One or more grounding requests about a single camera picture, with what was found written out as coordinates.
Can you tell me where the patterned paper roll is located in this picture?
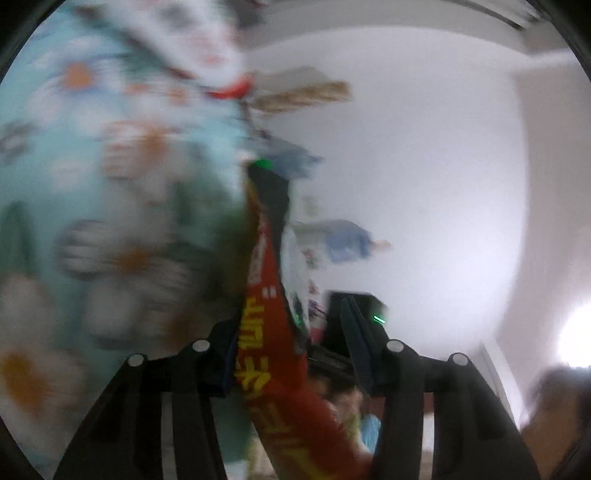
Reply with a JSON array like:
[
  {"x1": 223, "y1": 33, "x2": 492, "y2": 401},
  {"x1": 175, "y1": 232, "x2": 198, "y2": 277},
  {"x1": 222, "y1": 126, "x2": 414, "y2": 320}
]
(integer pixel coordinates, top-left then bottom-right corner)
[{"x1": 252, "y1": 67, "x2": 352, "y2": 112}]

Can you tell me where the floral light blue tablecloth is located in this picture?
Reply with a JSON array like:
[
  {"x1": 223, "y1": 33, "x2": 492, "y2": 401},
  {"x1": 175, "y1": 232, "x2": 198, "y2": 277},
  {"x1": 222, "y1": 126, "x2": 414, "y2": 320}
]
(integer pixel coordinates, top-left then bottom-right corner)
[{"x1": 0, "y1": 0, "x2": 259, "y2": 467}]

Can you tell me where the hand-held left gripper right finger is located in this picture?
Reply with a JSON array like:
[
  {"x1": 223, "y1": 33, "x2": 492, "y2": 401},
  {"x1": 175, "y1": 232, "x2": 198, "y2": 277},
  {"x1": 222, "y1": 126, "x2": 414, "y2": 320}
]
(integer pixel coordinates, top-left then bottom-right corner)
[{"x1": 341, "y1": 296, "x2": 541, "y2": 480}]

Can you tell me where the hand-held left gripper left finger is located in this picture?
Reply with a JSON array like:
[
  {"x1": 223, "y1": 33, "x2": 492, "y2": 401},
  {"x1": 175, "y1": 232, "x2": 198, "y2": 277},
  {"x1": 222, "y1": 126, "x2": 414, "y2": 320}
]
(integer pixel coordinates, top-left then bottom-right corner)
[{"x1": 53, "y1": 320, "x2": 241, "y2": 480}]

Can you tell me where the white water dispenser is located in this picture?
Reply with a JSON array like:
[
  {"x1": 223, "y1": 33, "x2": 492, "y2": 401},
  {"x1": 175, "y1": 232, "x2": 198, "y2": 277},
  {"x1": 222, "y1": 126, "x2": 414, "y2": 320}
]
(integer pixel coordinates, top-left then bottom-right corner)
[{"x1": 291, "y1": 220, "x2": 331, "y2": 259}]

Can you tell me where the long red packet yellow print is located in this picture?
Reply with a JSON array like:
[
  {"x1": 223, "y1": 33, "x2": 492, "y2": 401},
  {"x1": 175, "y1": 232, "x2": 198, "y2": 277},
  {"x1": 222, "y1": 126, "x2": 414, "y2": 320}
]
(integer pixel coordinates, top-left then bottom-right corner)
[{"x1": 233, "y1": 161, "x2": 372, "y2": 480}]

